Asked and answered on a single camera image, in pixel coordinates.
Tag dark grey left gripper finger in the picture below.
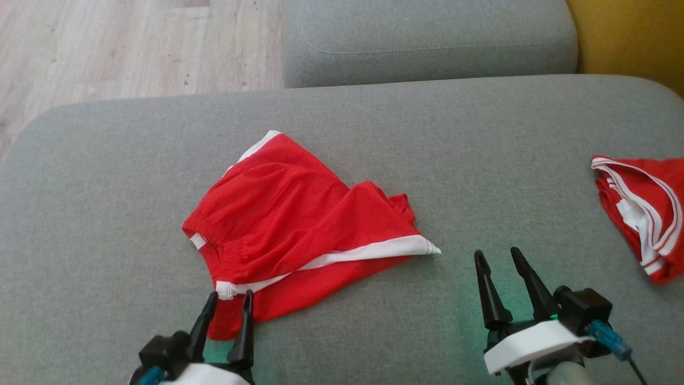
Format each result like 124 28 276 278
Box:
228 290 255 371
186 291 219 363

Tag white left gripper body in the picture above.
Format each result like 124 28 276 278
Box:
160 361 253 385

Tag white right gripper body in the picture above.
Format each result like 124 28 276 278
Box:
484 320 595 376

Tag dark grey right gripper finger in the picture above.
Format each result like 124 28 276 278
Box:
474 250 514 330
510 247 561 322

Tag red shorts with white trim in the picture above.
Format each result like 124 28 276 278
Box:
182 130 442 341

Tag red jersey with white panel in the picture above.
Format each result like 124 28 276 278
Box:
591 155 684 285

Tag large grey sofa seat cushion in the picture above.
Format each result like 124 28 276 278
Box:
0 75 684 385

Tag small grey sofa seat cushion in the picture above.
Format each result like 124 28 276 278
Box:
283 0 579 89

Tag yellow sofa backrest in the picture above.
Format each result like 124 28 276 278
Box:
566 0 684 99

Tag blue plug right camera cable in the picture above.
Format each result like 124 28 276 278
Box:
585 320 648 385

